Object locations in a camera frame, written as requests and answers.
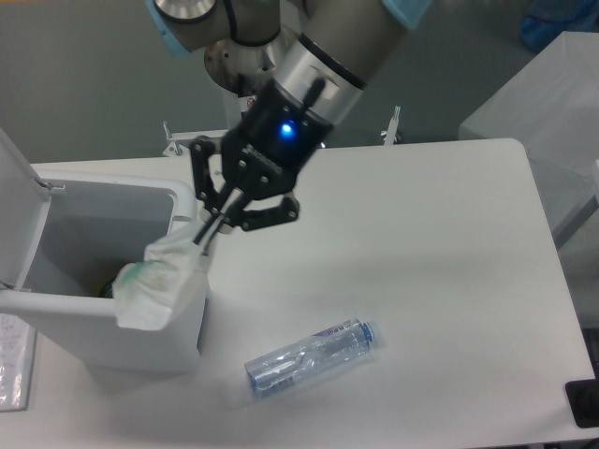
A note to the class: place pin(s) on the black device at edge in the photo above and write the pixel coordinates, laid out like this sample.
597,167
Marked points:
583,399

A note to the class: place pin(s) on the white trash can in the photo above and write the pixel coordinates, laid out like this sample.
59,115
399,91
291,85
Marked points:
97,224

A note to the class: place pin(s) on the white trash can lid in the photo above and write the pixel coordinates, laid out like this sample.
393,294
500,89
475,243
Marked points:
25,203

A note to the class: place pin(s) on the white pedestal base frame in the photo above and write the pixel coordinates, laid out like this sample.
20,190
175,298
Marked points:
179,144

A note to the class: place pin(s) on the white trash bag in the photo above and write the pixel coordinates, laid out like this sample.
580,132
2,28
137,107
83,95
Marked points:
173,272

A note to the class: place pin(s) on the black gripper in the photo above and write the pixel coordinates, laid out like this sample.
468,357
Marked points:
262,156

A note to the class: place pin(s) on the grey white side cabinet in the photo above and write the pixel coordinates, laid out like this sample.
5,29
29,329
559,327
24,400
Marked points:
551,108

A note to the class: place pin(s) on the trash inside can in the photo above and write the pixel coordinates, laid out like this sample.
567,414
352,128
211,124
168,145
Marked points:
106,290

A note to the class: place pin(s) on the blue plastic bag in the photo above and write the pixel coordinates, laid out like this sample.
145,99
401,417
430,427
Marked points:
544,21

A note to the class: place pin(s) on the clear plastic water bottle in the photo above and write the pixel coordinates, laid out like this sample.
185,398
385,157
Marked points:
328,352

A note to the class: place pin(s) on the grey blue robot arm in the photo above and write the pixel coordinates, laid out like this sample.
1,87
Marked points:
345,43

